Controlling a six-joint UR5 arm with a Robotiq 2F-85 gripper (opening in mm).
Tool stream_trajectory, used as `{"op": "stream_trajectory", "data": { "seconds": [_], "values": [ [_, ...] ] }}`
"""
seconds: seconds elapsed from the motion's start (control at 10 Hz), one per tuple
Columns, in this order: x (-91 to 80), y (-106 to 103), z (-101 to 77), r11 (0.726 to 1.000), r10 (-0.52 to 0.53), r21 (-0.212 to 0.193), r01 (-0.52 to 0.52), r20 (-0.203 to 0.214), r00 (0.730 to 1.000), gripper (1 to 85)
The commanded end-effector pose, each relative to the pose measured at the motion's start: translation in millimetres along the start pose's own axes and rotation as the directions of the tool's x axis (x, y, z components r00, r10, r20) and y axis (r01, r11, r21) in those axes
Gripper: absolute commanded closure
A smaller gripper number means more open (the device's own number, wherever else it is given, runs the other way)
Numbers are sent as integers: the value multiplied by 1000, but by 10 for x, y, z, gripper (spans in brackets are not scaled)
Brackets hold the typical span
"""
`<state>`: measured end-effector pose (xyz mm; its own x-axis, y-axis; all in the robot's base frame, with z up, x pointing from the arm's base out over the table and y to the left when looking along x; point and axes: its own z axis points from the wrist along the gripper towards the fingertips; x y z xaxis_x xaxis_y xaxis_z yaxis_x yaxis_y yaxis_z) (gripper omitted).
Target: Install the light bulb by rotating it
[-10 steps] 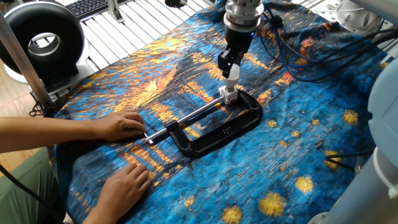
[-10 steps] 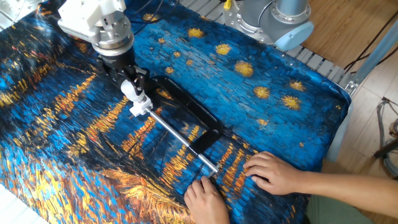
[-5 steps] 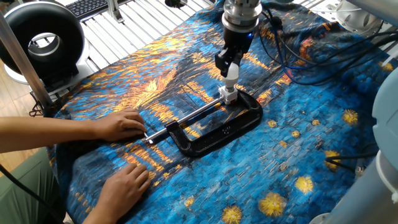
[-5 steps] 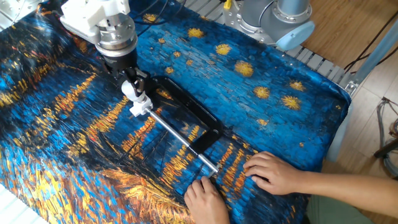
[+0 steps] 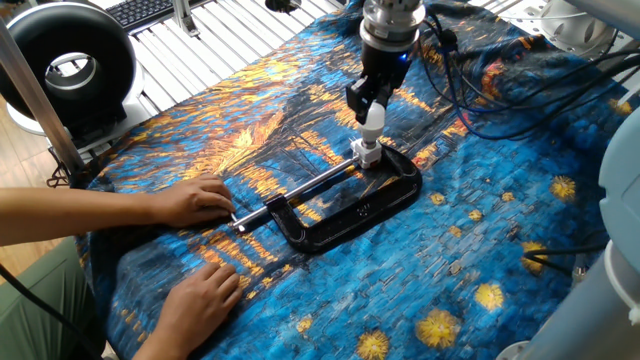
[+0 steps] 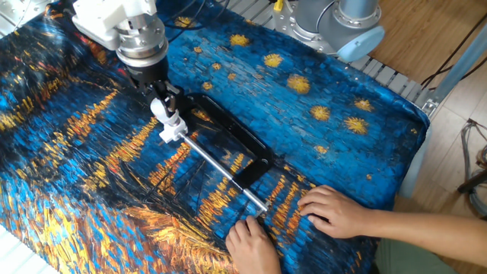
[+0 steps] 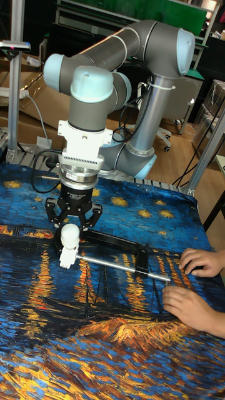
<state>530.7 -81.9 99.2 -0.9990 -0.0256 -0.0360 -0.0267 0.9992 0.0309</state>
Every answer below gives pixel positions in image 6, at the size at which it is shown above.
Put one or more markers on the black C-clamp with metal screw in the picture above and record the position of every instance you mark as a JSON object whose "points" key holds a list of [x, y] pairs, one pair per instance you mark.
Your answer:
{"points": [[228, 156]]}

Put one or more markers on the white bulb socket block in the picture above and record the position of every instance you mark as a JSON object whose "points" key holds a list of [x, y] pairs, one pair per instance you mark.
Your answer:
{"points": [[173, 129]]}

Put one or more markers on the person's right hand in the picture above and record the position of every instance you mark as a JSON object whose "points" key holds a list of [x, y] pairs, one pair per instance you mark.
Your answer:
{"points": [[335, 213]]}

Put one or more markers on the black metal stand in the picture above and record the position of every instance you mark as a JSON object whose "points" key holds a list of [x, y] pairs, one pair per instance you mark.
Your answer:
{"points": [[472, 175]]}

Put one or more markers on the person's right forearm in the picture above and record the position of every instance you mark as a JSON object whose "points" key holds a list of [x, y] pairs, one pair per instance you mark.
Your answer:
{"points": [[426, 228]]}

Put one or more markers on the person's left hand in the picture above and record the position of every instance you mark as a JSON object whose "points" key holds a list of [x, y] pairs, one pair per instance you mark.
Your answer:
{"points": [[251, 247]]}

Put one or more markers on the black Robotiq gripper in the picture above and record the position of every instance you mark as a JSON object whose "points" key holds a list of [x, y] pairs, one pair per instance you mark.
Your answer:
{"points": [[148, 78]]}

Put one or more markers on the green trousers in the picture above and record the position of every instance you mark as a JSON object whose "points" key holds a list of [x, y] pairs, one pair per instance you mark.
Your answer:
{"points": [[426, 259]]}

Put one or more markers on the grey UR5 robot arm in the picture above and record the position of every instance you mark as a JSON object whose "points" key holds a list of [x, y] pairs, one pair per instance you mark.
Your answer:
{"points": [[335, 23]]}

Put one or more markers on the white light bulb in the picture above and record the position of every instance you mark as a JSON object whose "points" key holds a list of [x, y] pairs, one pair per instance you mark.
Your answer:
{"points": [[163, 111]]}

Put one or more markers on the light blue post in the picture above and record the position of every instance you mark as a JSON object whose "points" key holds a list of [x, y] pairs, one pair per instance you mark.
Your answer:
{"points": [[449, 114]]}

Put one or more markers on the starry night print tablecloth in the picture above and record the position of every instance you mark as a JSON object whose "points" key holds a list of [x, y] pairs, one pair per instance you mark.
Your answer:
{"points": [[114, 175]]}

